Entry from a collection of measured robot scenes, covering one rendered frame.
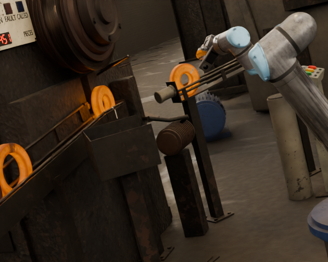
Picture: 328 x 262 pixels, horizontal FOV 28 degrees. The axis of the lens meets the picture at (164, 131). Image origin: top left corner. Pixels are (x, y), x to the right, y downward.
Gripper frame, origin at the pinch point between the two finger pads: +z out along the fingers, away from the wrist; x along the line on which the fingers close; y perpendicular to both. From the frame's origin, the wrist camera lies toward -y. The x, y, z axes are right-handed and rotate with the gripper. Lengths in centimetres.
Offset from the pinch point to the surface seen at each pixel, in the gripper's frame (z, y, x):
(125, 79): 6.7, -23.9, 25.8
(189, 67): 12.0, -1.2, -2.0
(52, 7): -25, -23, 72
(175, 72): 11.3, -7.3, 3.7
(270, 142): 111, 21, -112
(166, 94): 10.6, -19.5, 3.9
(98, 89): -7, -38, 38
